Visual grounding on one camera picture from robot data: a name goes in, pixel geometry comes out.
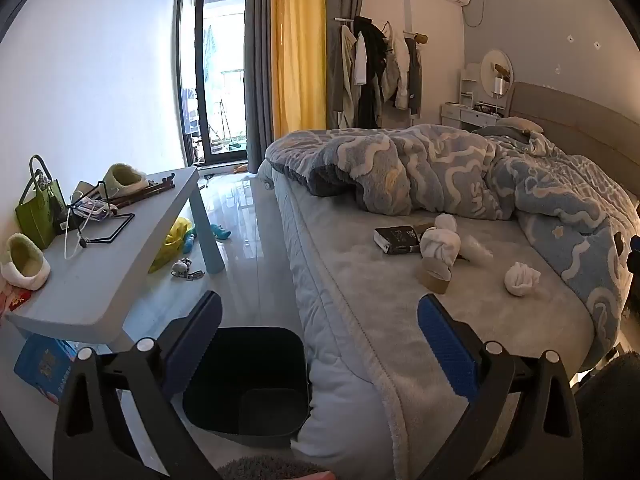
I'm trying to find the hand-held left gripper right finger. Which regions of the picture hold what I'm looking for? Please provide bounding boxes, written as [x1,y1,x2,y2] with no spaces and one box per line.
[417,294,586,480]

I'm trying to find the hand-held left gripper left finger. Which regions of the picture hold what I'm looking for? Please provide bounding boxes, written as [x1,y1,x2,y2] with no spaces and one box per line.
[52,290,223,480]

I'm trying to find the brown tape roll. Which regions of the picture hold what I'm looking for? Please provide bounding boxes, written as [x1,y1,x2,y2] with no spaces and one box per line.
[419,255,453,295]

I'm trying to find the black trash bin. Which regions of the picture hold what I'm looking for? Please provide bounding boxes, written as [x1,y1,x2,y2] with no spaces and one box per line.
[182,327,313,448]

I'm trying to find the white sock pair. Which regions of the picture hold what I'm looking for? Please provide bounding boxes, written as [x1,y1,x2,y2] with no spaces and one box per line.
[420,227,461,263]

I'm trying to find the clear plastic wrap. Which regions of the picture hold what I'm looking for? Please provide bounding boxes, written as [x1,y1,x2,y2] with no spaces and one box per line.
[457,234,493,263]

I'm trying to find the small white sock ball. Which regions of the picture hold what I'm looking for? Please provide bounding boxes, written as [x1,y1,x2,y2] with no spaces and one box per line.
[504,261,542,296]

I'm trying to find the grey bed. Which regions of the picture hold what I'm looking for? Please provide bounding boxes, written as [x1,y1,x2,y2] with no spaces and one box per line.
[257,130,640,471]

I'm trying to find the yellow plastic bag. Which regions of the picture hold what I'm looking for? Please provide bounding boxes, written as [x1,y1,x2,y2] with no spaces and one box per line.
[147,216,193,275]

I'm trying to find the black book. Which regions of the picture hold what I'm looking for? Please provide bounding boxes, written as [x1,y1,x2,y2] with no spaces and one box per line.
[374,225,423,256]

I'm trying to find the grey low table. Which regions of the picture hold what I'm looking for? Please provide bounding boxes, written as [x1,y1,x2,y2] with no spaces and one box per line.
[5,166,226,356]

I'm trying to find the grey headboard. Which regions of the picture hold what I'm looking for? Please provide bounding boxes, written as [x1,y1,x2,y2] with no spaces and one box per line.
[505,81,640,211]

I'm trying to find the grey fluffy rug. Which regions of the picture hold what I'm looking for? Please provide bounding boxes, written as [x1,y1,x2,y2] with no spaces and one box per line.
[217,455,333,480]

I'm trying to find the dark wooden sticks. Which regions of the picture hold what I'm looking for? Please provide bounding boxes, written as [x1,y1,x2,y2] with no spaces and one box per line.
[107,172,176,208]

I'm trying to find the blue printed box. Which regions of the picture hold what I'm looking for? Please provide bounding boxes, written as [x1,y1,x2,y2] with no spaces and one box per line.
[13,334,78,403]

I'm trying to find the dark fuzzy clothing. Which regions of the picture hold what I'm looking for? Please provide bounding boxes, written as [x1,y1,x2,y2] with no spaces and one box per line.
[575,350,640,480]

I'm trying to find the beige pillow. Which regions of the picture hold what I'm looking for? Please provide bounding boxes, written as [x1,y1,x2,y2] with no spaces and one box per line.
[497,116,544,134]

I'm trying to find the small printed packet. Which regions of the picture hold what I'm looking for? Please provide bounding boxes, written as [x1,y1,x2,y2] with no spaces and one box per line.
[72,197,108,223]

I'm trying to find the blue white patterned blanket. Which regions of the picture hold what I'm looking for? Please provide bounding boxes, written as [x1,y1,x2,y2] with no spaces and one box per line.
[265,124,638,341]

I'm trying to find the white green fluffy slipper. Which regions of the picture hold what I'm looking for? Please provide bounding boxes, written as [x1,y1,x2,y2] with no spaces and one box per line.
[102,162,148,198]
[0,233,52,291]

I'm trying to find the red packet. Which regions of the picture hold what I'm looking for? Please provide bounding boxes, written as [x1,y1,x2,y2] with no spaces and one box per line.
[0,285,31,311]

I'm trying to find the green handbag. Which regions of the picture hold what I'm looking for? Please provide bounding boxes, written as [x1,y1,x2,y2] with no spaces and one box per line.
[15,155,68,251]

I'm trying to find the white vanity desk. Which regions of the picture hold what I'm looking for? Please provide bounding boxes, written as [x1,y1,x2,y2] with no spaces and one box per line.
[440,63,506,131]

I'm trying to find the round white mirror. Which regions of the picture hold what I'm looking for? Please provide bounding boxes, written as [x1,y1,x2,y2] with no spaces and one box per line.
[481,50,514,98]

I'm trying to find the grey hanging trousers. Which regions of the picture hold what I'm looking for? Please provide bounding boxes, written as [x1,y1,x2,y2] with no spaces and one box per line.
[404,37,423,116]

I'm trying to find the white hanging jacket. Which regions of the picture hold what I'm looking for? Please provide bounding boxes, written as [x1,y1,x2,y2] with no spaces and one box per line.
[382,22,411,111]

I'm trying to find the black framed glass door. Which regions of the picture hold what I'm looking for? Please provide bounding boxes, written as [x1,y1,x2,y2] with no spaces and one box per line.
[177,0,249,166]

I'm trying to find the beige hanging coat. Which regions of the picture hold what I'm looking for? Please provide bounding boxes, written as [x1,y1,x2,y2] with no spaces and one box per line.
[327,25,358,128]

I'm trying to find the white hanging shirt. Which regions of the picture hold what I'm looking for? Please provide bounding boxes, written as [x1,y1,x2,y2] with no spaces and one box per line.
[352,30,371,86]

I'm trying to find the black hanging coat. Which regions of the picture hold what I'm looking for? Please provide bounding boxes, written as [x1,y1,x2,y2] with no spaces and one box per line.
[352,16,391,128]

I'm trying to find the yellow curtain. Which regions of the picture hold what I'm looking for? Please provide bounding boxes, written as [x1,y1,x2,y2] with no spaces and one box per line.
[270,0,328,138]

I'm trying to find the white clothes rack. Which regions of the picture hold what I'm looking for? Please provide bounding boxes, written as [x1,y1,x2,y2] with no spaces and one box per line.
[334,0,428,131]

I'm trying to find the grey plush keychain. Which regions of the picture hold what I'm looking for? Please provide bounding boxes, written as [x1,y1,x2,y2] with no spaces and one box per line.
[170,257,206,281]

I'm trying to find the black wire stand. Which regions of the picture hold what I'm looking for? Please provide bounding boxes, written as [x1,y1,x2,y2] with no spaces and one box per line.
[65,182,136,246]

